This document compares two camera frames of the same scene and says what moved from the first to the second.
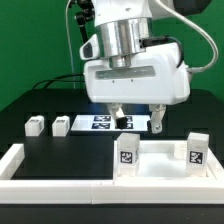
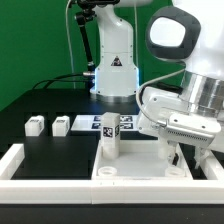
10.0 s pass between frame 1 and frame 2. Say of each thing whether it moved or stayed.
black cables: stayed
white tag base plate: stayed
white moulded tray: moved
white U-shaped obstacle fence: stayed
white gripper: moved
